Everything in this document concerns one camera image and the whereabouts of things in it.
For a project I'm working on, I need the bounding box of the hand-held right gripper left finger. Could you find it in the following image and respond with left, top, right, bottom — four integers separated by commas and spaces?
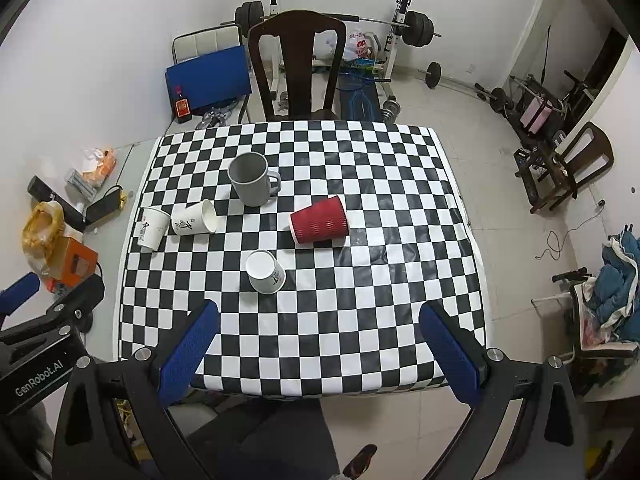
52, 300, 221, 480

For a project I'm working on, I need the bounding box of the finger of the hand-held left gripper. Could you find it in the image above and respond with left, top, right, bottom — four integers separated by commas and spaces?
0, 272, 41, 317
0, 274, 106, 346

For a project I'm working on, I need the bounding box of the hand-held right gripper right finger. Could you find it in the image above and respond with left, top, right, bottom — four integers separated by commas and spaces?
419, 301, 589, 480

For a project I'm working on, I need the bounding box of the white printed paper cup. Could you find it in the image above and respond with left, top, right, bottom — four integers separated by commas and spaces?
136, 207, 172, 251
171, 199, 218, 236
245, 249, 286, 294

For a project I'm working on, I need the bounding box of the red ribbed paper cup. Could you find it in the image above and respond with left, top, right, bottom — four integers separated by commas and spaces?
290, 195, 349, 246

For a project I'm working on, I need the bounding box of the orange box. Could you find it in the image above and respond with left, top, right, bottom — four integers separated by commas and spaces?
47, 237, 99, 294

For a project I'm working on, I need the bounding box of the yellow plastic bag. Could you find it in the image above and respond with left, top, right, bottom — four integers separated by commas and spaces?
22, 201, 66, 277

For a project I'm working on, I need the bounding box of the black power bank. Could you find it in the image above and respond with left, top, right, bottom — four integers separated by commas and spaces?
85, 186, 126, 224

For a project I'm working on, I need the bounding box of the black cylinder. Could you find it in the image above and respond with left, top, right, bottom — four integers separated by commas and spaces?
27, 176, 87, 232

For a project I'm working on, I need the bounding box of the black white checkered tablecloth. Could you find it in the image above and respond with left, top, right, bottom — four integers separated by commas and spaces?
114, 120, 488, 397

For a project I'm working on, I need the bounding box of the grey small box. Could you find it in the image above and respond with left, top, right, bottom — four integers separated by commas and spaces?
65, 167, 97, 199

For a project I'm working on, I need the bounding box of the person's dark trouser leg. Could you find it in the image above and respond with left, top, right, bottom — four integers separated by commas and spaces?
170, 396, 346, 480

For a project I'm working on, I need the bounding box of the orange snack packet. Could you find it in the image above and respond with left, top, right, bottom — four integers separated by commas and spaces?
82, 147, 119, 184

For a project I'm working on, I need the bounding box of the person's slipper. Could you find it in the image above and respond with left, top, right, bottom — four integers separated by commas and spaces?
345, 444, 379, 480

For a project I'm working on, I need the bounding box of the grey mug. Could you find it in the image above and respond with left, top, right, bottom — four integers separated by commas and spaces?
228, 152, 282, 207

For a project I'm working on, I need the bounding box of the blue clothes pile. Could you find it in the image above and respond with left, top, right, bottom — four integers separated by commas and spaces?
585, 232, 640, 332

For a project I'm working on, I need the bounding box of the red liquor bottle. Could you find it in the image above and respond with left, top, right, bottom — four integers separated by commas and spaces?
175, 87, 194, 125

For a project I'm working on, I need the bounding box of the dark wooden chair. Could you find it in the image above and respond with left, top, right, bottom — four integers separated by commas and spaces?
247, 10, 348, 122
515, 121, 615, 214

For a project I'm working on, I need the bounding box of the pink bag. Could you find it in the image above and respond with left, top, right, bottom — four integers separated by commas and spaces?
520, 97, 554, 134

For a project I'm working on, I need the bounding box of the blue board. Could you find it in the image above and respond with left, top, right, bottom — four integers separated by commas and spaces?
165, 45, 252, 112

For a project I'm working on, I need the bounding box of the small barbell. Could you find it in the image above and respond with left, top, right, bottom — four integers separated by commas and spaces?
419, 62, 512, 112

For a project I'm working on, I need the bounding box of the black exercise machine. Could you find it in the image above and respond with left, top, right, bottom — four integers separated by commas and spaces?
510, 70, 597, 142

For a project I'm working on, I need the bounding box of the white padded chair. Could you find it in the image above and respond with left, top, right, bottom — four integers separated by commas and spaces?
172, 27, 252, 123

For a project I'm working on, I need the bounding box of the white weight bench rack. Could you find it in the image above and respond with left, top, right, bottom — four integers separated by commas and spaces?
267, 0, 417, 111

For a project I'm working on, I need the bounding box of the white red plastic bag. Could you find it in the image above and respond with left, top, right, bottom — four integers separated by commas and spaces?
342, 30, 381, 63

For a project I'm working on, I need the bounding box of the barbell with black plates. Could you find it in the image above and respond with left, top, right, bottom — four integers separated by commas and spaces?
220, 2, 443, 47

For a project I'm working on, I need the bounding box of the black floor cable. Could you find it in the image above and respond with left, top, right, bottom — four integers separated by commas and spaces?
535, 200, 607, 261

